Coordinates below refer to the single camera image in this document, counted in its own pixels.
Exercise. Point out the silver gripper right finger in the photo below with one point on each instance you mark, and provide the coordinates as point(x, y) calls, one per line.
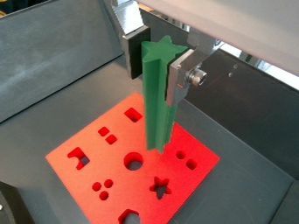
point(185, 70)

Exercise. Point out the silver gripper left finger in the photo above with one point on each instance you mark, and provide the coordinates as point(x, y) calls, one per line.
point(134, 33)

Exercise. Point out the green star-shaped peg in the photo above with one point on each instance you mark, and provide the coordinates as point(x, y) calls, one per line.
point(158, 55)

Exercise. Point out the black round object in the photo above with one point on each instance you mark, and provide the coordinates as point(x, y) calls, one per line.
point(14, 212)

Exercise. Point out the red shape-sorting board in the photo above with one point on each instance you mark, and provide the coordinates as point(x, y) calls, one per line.
point(116, 178)

